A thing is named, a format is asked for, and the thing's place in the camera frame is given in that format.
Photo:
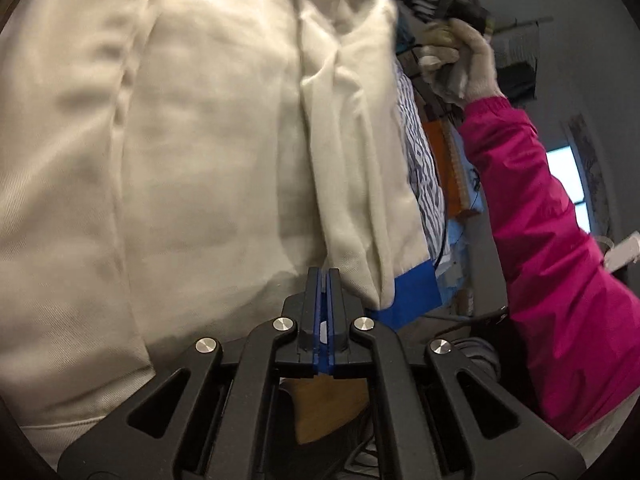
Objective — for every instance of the blue white striped bed sheet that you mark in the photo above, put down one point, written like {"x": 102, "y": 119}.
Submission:
{"x": 425, "y": 175}

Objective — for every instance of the blue floor mat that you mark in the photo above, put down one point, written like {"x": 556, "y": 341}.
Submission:
{"x": 457, "y": 235}

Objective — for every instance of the dark hanging clothes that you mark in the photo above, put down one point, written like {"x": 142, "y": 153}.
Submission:
{"x": 520, "y": 80}

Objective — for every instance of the striped towel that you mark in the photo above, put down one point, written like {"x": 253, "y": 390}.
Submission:
{"x": 515, "y": 42}

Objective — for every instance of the orange covered stool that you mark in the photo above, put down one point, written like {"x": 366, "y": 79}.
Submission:
{"x": 440, "y": 160}

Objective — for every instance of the window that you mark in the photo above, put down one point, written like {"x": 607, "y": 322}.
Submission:
{"x": 562, "y": 170}

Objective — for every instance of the black clothes rack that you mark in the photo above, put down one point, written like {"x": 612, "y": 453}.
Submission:
{"x": 530, "y": 21}

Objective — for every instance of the person's right hand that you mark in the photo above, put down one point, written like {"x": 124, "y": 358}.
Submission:
{"x": 475, "y": 60}

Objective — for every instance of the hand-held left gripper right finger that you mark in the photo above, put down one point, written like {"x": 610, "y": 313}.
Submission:
{"x": 336, "y": 310}

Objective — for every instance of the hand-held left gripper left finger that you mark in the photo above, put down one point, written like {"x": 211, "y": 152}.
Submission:
{"x": 315, "y": 310}

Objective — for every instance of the cream and blue jacket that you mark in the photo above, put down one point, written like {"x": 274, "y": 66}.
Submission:
{"x": 175, "y": 160}

